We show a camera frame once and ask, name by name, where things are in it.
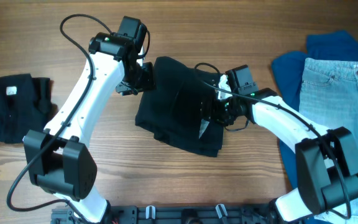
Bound black folded garment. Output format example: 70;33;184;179
0;73;52;144

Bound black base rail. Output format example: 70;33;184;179
50;203;279;224

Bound light blue jeans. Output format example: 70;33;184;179
299;58;358;223

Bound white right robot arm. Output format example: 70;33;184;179
200;88;358;223

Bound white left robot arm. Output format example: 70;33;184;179
23;31;154;223

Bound black shorts white lining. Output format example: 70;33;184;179
135;57;223;157

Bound blue shirt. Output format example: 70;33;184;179
270;30;358;224

